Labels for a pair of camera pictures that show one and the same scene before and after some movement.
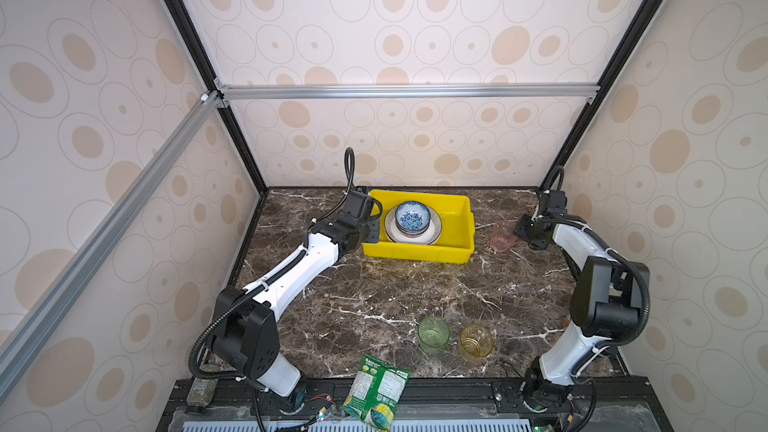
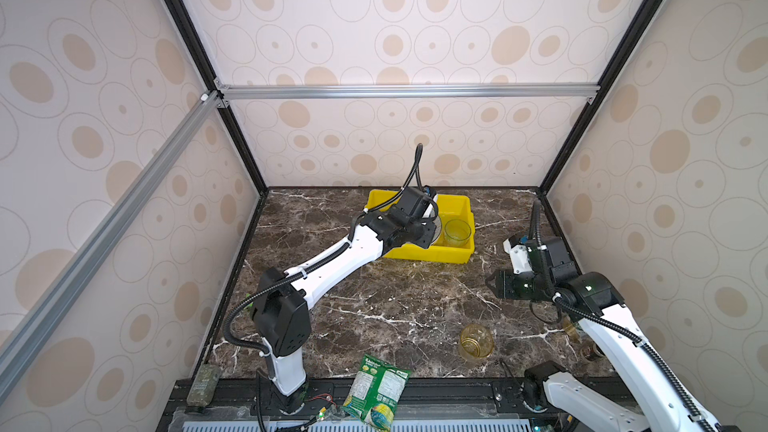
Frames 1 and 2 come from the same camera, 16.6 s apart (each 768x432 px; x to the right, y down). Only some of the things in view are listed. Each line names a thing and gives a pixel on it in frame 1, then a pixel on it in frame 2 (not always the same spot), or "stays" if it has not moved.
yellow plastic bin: (455, 244) stays
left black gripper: (373, 236) -> (427, 232)
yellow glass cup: (476, 342) stays
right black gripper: (524, 228) -> (503, 284)
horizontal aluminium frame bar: (534, 92) stays
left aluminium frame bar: (26, 340) stays
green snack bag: (376, 392) stays
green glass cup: (433, 334) -> (457, 232)
